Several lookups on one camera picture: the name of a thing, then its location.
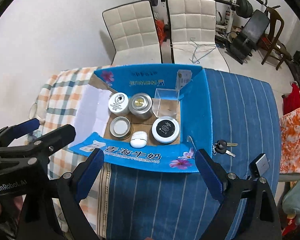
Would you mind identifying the blue striped tablecloth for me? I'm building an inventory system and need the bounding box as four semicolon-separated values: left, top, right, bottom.
106;70;281;239

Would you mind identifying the red cloth item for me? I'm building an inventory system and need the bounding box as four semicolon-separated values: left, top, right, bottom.
282;81;300;115

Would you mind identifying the round tin black lid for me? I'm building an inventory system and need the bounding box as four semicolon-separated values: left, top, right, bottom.
151;116;180;144

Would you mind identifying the right white padded chair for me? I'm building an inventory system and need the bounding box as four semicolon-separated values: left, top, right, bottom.
166;0;230;72

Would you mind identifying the open silver tin lid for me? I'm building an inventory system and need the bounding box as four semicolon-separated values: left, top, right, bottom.
109;116;131;140

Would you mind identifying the silver metal tin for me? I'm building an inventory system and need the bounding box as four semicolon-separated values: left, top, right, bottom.
128;93;153;120

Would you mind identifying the teal fabric bundle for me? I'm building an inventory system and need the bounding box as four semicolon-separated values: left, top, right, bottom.
282;181;300;225

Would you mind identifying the blue cardboard milk box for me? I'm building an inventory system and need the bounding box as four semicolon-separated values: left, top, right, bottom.
69;64;213;173

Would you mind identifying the black car key bunch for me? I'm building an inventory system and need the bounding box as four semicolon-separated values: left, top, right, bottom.
213;139;238;158

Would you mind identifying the white earbuds case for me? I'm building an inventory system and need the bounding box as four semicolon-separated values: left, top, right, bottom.
130;131;148;148

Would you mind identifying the black weight bench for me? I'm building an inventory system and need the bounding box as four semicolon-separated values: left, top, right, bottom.
225;10;270;64

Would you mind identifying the wire clothes hanger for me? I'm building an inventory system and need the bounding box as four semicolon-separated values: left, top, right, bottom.
173;37;218;65

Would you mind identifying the clear acrylic box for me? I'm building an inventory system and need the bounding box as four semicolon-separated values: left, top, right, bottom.
152;88;179;118

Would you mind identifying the orange white floral cloth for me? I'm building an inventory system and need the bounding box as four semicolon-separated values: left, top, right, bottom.
280;108;300;174

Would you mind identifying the brown wooden chair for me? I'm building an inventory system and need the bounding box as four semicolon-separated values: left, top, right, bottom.
261;7;292;70

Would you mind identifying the white padded chair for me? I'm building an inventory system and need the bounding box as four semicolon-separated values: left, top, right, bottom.
166;0;230;72
102;0;162;66

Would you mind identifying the red plastic bag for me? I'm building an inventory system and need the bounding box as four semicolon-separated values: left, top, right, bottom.
155;19;167;45

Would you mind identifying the left white padded chair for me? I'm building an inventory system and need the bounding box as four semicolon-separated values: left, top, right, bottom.
102;0;162;66

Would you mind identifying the person's left hand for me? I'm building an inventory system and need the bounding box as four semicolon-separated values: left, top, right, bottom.
0;196;24;220

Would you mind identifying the brown packing tape roll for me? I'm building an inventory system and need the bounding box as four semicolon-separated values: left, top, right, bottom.
29;103;46;125

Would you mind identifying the silver power bank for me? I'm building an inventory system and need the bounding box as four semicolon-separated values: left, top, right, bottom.
249;153;270;178

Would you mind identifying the white jar black logo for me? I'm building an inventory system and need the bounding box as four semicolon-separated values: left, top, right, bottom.
108;92;129;116

